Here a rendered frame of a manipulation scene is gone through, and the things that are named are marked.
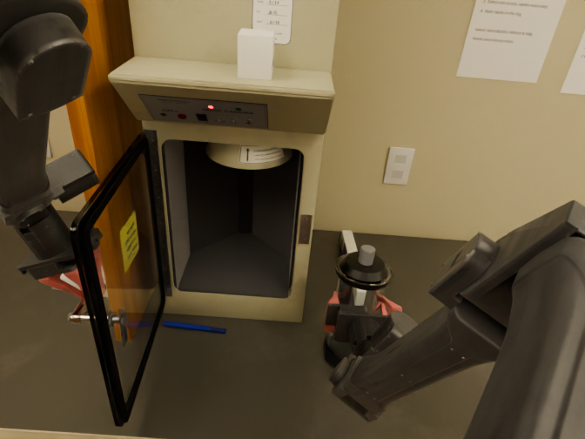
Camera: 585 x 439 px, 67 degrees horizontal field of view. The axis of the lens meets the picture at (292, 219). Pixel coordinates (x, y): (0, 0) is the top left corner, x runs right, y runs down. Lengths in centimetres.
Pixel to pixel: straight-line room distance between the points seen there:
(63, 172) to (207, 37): 30
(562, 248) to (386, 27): 97
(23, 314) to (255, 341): 52
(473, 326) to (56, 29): 34
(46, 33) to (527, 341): 28
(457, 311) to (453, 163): 99
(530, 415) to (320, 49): 62
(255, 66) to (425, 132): 72
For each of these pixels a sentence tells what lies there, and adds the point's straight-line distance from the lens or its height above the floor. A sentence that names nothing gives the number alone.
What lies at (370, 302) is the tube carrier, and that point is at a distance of 85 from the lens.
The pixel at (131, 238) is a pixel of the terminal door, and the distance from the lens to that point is 75.
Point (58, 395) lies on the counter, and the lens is 98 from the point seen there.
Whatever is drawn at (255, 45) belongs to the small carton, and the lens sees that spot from 67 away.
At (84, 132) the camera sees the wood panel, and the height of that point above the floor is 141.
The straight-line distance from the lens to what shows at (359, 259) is 83.
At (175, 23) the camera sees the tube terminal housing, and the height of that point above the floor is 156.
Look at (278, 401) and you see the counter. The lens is 91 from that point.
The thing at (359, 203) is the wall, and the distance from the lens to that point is 136.
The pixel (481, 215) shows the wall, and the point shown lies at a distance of 147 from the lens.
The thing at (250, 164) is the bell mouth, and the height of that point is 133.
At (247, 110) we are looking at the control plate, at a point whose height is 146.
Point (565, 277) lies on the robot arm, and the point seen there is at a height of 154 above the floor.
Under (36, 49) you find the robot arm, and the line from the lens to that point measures 24.
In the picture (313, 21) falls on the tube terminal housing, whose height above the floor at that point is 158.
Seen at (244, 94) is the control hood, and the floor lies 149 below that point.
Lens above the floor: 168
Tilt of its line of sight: 32 degrees down
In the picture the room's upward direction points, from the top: 5 degrees clockwise
